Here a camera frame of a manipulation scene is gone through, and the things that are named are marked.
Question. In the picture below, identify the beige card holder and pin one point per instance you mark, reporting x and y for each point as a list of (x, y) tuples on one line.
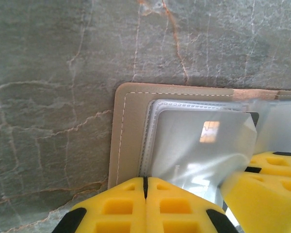
[(126, 121)]

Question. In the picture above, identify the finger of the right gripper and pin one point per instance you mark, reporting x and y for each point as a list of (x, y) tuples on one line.
[(281, 165), (269, 206)]

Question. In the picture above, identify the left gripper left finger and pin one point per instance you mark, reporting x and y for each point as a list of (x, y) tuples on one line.
[(111, 208)]

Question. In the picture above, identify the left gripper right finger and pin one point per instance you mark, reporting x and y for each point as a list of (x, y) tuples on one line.
[(179, 208)]

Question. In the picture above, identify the silver card with chip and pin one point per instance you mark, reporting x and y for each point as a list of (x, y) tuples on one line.
[(184, 136)]

